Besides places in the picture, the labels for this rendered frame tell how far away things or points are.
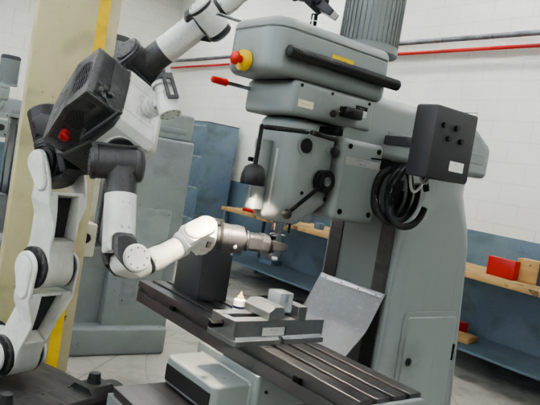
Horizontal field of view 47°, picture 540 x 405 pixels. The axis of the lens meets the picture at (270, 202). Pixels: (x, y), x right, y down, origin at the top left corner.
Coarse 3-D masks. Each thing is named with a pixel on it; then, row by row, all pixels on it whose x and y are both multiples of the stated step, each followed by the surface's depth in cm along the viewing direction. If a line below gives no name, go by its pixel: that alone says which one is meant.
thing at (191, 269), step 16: (192, 256) 228; (208, 256) 221; (224, 256) 225; (176, 272) 239; (192, 272) 227; (208, 272) 222; (224, 272) 226; (192, 288) 225; (208, 288) 223; (224, 288) 226
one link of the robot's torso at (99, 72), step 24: (96, 72) 180; (120, 72) 188; (72, 96) 178; (96, 96) 176; (120, 96) 184; (144, 96) 193; (72, 120) 182; (96, 120) 182; (120, 120) 180; (144, 120) 189; (72, 144) 190; (144, 144) 186
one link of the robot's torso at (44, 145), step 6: (36, 144) 209; (42, 144) 207; (48, 144) 207; (48, 150) 205; (54, 150) 206; (48, 156) 204; (54, 156) 205; (54, 162) 204; (54, 168) 205; (54, 174) 206
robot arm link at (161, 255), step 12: (168, 240) 182; (156, 252) 176; (168, 252) 178; (180, 252) 180; (108, 264) 175; (120, 264) 169; (156, 264) 175; (168, 264) 179; (132, 276) 174; (144, 276) 174
